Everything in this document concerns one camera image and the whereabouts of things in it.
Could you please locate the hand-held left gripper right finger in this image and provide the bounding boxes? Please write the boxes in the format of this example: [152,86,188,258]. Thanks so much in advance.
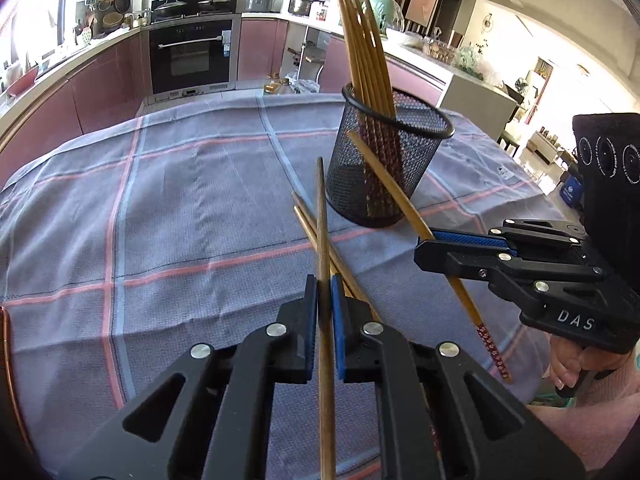
[330,274,586,480]

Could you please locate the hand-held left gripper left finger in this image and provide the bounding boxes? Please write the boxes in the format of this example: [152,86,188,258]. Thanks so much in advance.
[57,274,321,480]

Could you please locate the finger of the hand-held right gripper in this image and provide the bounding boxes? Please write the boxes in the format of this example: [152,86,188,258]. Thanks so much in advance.
[431,219,588,254]
[414,240,606,289]

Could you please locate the pair of chopsticks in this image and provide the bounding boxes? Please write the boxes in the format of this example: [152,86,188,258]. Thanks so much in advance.
[291,191,381,321]

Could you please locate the black mesh utensil holder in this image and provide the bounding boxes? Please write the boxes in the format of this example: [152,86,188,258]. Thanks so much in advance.
[324,83,456,228]

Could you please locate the bunch of wooden chopsticks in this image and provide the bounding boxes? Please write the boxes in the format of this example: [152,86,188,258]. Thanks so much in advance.
[331,0,403,216]

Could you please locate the person's right forearm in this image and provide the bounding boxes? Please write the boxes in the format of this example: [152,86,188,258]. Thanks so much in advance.
[527,355,640,480]

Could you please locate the person's right hand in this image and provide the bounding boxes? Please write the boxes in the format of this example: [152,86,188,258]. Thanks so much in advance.
[547,332,623,391]

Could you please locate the blue bin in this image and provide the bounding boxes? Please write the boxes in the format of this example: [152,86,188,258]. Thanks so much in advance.
[559,170,586,211]

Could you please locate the blue plaid tablecloth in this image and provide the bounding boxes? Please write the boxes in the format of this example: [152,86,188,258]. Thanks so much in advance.
[0,91,571,480]

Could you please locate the clear food container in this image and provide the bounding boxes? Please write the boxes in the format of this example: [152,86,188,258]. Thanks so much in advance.
[422,40,458,63]

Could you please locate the mint green appliance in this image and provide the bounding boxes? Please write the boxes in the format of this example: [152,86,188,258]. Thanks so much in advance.
[370,0,403,36]

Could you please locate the pink lower kitchen cabinets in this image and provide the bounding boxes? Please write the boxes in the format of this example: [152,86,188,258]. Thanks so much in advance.
[0,27,151,186]
[237,17,446,108]

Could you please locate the black built-in oven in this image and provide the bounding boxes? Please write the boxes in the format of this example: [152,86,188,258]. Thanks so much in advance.
[148,19,236,96]

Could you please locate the dark slab with copper edge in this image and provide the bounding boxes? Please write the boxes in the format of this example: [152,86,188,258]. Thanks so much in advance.
[0,305,36,461]

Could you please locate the pink wall picture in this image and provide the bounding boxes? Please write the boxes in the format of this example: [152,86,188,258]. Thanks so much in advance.
[404,0,443,23]

